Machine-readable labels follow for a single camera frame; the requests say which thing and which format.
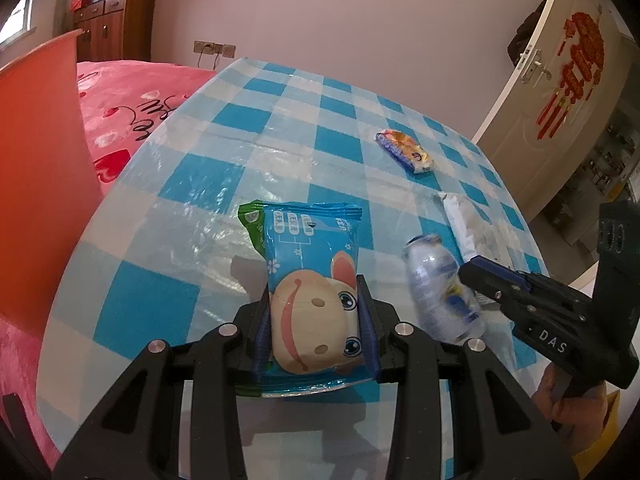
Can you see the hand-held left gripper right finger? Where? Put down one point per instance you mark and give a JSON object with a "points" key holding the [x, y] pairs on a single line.
{"points": [[369, 335]]}

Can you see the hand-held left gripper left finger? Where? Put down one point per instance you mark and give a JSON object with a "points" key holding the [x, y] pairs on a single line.
{"points": [[261, 340]]}

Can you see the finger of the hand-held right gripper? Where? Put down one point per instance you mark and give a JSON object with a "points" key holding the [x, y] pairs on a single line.
{"points": [[482, 282], [500, 264]]}

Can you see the clear plastic bottle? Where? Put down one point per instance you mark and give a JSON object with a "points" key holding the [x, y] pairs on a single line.
{"points": [[435, 280]]}

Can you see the white plastic wrapper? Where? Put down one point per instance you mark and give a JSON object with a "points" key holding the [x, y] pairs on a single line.
{"points": [[462, 220]]}

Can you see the blue cartoon snack packet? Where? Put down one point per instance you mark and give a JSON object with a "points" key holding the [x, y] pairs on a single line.
{"points": [[310, 270]]}

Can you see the orange blue snack packet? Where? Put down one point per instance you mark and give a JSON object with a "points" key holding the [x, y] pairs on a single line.
{"points": [[405, 150]]}

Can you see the person's right forearm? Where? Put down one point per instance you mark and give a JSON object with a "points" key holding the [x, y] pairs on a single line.
{"points": [[609, 425]]}

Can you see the person's right hand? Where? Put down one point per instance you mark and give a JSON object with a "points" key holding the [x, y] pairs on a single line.
{"points": [[580, 420]]}

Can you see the white door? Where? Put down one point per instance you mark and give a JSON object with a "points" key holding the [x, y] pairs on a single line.
{"points": [[520, 135]]}

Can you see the blue checkered plastic tablecloth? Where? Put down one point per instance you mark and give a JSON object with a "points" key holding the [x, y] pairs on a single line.
{"points": [[200, 210]]}

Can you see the cluttered shelf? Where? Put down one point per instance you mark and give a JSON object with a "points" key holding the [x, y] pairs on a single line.
{"points": [[600, 160]]}

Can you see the red door decoration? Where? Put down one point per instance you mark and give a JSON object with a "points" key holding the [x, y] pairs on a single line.
{"points": [[580, 60]]}

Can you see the black hanging bag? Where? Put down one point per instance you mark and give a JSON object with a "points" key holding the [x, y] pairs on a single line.
{"points": [[525, 35]]}

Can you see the pink printed bed sheet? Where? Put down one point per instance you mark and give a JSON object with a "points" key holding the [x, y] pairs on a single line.
{"points": [[125, 90]]}

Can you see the red chair back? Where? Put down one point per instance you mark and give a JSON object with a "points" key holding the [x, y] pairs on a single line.
{"points": [[40, 160]]}

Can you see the brown wooden dresser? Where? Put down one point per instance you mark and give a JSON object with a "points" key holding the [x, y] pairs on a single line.
{"points": [[135, 25]]}

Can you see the window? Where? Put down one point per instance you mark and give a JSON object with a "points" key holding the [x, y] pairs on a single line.
{"points": [[17, 20]]}

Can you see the wall power outlet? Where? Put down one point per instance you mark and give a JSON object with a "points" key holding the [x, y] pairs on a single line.
{"points": [[215, 49]]}

